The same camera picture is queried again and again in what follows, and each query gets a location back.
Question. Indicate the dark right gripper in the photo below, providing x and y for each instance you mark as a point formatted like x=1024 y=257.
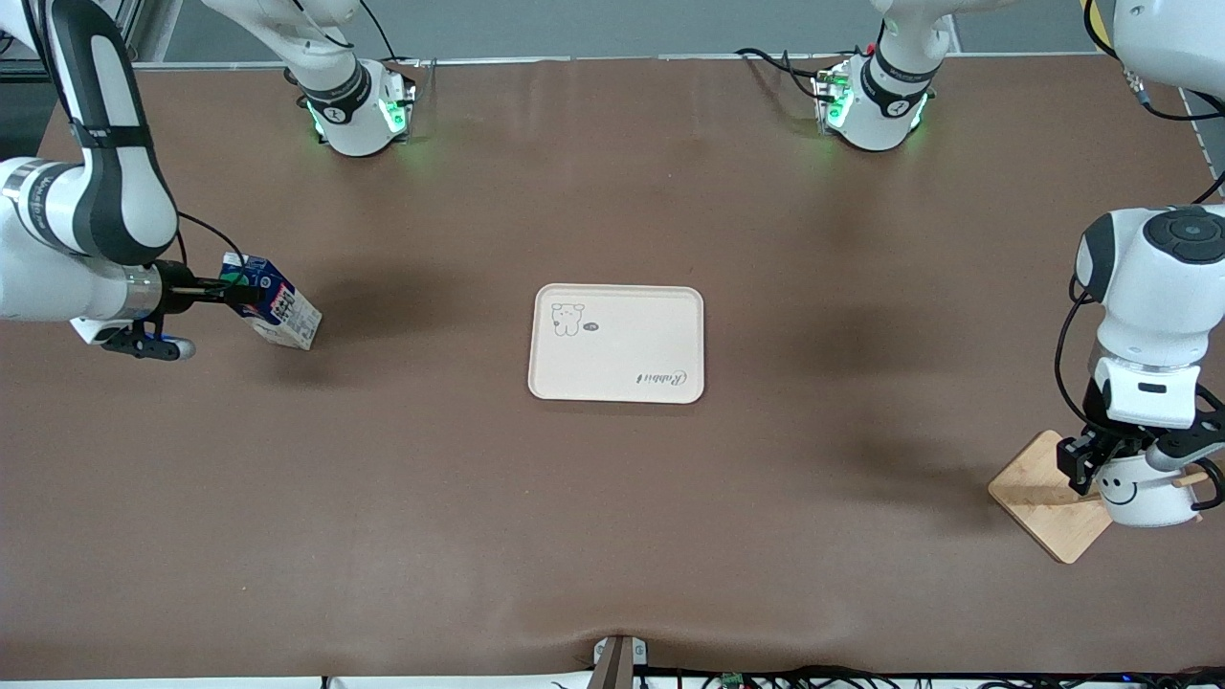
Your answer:
x=175 y=286

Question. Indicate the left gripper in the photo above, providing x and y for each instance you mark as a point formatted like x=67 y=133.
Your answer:
x=1079 y=457

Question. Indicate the blue milk carton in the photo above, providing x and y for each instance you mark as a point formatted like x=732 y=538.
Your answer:
x=287 y=316

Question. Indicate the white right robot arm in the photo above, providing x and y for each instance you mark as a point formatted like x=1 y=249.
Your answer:
x=115 y=191

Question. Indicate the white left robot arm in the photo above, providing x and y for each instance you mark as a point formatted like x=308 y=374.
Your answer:
x=1148 y=287

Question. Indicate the white rabbit print tray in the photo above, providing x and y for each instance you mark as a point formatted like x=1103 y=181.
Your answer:
x=622 y=349

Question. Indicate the bamboo mug stand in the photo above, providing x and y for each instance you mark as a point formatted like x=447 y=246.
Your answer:
x=1043 y=498

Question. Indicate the small green circuit board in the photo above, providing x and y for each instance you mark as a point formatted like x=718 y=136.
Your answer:
x=734 y=680

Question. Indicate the brown table mat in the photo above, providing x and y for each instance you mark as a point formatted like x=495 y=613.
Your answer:
x=612 y=526

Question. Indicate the aluminium frame post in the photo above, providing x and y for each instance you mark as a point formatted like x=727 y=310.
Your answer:
x=153 y=29

